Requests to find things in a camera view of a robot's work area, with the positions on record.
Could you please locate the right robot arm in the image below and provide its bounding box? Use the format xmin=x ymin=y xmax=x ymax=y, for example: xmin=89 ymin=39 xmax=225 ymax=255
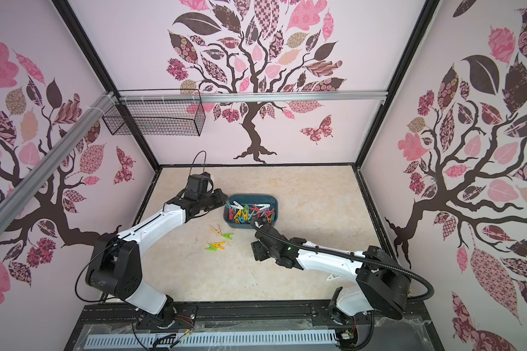
xmin=251 ymin=220 xmax=411 ymax=324

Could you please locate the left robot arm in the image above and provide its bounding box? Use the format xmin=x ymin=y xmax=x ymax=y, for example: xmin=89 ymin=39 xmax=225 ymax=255
xmin=85 ymin=172 xmax=228 ymax=324

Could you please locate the teal plastic storage box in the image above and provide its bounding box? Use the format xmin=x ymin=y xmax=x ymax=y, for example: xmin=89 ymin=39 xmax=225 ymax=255
xmin=223 ymin=194 xmax=279 ymax=229

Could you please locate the white clothespin left pile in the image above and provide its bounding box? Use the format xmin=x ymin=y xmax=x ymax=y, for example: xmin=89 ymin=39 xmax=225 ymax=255
xmin=231 ymin=201 xmax=244 ymax=210

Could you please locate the beige clothespin left pile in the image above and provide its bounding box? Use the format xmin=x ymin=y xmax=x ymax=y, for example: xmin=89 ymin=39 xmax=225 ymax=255
xmin=209 ymin=225 xmax=223 ymax=236

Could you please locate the white clothespin near right base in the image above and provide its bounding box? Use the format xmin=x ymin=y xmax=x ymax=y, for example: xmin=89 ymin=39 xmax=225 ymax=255
xmin=326 ymin=273 xmax=340 ymax=282

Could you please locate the black corrugated cable hose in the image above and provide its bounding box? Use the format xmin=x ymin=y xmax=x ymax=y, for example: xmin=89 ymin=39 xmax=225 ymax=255
xmin=249 ymin=218 xmax=436 ymax=304

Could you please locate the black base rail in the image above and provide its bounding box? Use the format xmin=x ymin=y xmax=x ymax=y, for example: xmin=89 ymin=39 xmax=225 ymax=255
xmin=76 ymin=297 xmax=427 ymax=332

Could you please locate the black wire mesh basket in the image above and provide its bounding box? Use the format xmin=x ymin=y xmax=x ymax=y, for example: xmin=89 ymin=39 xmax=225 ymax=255
xmin=102 ymin=88 xmax=206 ymax=137

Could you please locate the white slotted cable duct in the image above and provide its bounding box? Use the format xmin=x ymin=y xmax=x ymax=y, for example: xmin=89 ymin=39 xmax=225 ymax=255
xmin=77 ymin=330 xmax=338 ymax=350

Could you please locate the aluminium rail on back wall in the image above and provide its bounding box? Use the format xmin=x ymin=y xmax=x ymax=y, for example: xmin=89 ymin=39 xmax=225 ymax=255
xmin=119 ymin=90 xmax=388 ymax=103

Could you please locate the aluminium rail on wall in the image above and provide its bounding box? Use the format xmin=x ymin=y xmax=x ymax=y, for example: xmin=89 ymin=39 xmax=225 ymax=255
xmin=119 ymin=90 xmax=388 ymax=103
xmin=0 ymin=92 xmax=117 ymax=236

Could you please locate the aluminium rail on left wall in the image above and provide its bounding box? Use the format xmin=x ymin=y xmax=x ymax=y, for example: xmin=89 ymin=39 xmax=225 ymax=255
xmin=0 ymin=92 xmax=117 ymax=236

